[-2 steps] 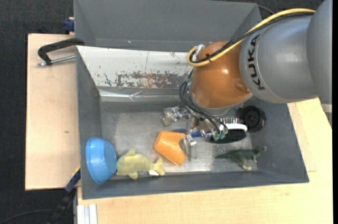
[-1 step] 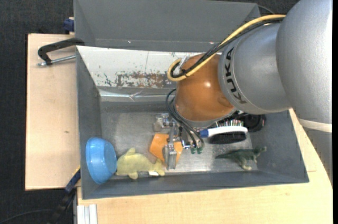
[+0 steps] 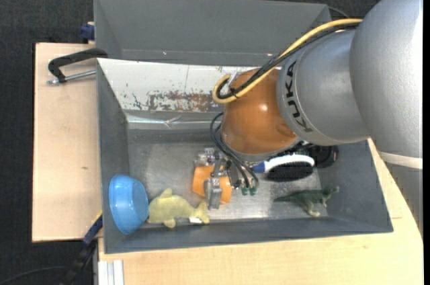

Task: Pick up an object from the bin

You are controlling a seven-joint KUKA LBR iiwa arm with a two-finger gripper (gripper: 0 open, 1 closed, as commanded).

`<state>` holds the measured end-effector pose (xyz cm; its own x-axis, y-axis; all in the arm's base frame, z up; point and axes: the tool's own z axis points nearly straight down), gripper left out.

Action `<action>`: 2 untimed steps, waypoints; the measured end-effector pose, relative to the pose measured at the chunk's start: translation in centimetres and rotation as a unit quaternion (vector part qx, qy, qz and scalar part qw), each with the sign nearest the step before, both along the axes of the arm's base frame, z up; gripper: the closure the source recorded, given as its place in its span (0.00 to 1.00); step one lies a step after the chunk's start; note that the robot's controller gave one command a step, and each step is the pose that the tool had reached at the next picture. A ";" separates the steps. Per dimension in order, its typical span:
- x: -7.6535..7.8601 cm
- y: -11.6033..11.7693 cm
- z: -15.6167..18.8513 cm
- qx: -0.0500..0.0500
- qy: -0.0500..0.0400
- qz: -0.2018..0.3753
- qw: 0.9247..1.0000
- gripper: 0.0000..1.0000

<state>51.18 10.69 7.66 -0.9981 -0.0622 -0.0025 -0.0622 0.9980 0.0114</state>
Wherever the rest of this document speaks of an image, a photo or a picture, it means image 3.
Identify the green toy dinosaur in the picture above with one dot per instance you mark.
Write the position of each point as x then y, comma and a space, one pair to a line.
310, 199

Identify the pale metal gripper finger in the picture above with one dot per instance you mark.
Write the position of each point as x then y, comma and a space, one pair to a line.
214, 196
207, 157

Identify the yellow plush fish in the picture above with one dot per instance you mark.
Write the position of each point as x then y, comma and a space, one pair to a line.
171, 208

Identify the blue plastic bowl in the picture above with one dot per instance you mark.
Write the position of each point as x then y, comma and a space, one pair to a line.
127, 203

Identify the white and blue brush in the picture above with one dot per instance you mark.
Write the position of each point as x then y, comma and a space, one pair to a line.
292, 161

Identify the black cylinder on white bracket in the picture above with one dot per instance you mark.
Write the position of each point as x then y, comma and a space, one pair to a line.
324, 156

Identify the pale wood flat board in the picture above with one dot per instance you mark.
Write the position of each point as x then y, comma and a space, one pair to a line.
64, 142

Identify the grey metal bin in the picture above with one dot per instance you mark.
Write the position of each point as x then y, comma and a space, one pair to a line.
168, 162

